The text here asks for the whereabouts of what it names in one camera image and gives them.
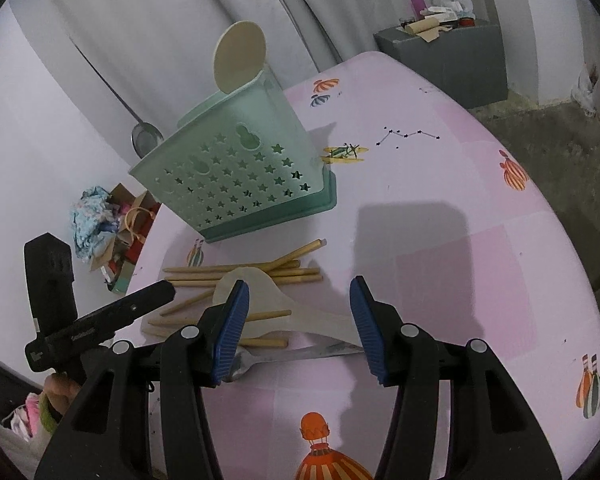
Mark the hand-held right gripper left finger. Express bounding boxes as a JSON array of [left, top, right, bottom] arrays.
[[34, 279, 251, 480]]

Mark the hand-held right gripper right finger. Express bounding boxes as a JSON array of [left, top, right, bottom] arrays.
[[349, 275, 563, 480]]

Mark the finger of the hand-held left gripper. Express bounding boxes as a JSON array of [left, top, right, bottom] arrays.
[[94, 280, 177, 331]]

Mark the translucent white rice paddle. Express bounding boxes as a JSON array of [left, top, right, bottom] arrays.
[[211, 266, 363, 347]]

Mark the metal spoon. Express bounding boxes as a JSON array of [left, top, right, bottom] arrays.
[[227, 340, 368, 383]]

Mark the green star-holed utensil basket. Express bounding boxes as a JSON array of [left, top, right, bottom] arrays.
[[128, 67, 339, 245]]

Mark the person's left hand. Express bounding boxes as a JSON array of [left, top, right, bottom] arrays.
[[44, 374, 83, 418]]

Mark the teal gift bag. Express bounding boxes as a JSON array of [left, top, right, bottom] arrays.
[[107, 262, 138, 293]]

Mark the red gift bag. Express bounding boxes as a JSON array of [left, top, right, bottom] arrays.
[[117, 202, 161, 271]]

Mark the floral cloth bundle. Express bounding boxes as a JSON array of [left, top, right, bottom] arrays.
[[70, 186, 123, 263]]

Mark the pink printed tablecloth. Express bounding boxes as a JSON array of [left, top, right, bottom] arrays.
[[112, 50, 600, 480]]

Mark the large cardboard box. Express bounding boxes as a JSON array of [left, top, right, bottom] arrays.
[[87, 182, 153, 273]]

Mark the pink cloth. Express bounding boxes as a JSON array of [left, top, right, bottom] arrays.
[[2, 392, 61, 443]]

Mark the cream rice paddle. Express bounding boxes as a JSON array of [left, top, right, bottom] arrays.
[[214, 20, 268, 97]]

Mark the grey cabinet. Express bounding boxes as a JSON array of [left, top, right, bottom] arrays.
[[373, 17, 510, 110]]

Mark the grey curtain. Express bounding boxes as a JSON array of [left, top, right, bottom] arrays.
[[7, 0, 483, 166]]

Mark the brown cardboard roll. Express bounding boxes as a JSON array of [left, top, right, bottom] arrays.
[[405, 16, 453, 42]]

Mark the rolled floral mat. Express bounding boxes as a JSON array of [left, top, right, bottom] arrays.
[[572, 55, 600, 136]]

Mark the long-handled metal ladle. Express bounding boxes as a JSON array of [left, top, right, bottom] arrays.
[[71, 40, 165, 158]]

